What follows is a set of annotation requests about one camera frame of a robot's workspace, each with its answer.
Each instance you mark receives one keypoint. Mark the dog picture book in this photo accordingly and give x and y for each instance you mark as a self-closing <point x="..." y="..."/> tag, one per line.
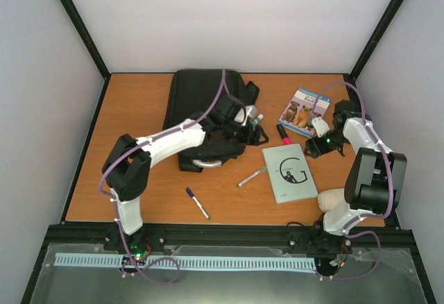
<point x="303" y="106"/>

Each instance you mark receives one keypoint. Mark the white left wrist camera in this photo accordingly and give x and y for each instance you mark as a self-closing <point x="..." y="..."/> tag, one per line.
<point x="246" y="113"/>

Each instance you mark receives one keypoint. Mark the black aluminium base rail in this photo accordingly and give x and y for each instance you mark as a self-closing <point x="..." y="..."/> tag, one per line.
<point x="162" y="238"/>

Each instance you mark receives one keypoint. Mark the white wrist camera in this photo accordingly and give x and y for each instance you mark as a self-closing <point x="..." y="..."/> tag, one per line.
<point x="246" y="113"/>
<point x="321" y="127"/>

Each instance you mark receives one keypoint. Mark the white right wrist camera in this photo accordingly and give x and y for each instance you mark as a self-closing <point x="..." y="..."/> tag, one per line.
<point x="321" y="127"/>

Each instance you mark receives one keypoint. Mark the black frame post left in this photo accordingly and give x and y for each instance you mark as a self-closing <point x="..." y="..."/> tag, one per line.
<point x="81" y="29"/>

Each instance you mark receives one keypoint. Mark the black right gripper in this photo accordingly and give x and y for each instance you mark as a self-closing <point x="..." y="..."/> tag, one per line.
<point x="316" y="150"/>

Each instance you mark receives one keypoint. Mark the black student backpack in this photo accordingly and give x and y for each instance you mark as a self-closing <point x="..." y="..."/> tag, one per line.
<point x="215" y="96"/>

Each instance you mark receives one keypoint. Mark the pink highlighter marker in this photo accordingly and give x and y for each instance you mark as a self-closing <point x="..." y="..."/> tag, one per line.
<point x="283" y="134"/>

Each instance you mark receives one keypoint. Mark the white pen green tip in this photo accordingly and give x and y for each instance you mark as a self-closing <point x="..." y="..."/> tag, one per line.
<point x="253" y="175"/>

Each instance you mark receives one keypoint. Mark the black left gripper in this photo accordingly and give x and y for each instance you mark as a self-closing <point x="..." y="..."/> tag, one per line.
<point x="259" y="130"/>

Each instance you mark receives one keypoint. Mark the beige cloth roll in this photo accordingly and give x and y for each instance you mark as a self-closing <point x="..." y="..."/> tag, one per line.
<point x="330" y="198"/>

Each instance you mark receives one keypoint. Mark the black frame post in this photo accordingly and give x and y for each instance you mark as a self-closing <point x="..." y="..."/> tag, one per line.
<point x="81" y="29"/>
<point x="384" y="22"/>

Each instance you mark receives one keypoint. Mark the grey book with G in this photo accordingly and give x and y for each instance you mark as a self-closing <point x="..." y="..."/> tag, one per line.
<point x="289" y="173"/>

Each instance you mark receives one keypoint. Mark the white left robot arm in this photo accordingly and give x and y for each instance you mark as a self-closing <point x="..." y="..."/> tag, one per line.
<point x="128" y="166"/>

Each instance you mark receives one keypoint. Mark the blue capped pen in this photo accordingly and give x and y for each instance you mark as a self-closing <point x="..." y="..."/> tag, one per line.
<point x="197" y="202"/>

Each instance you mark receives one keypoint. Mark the white glue stick green cap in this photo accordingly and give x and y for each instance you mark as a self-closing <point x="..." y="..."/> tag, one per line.
<point x="257" y="119"/>

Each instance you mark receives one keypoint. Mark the black frame post right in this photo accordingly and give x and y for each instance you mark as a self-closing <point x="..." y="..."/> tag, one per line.
<point x="384" y="22"/>

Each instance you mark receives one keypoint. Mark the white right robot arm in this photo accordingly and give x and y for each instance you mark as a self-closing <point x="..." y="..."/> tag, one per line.
<point x="375" y="181"/>

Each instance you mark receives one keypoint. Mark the light blue cable duct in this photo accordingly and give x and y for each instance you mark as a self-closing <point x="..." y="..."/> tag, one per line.
<point x="188" y="263"/>

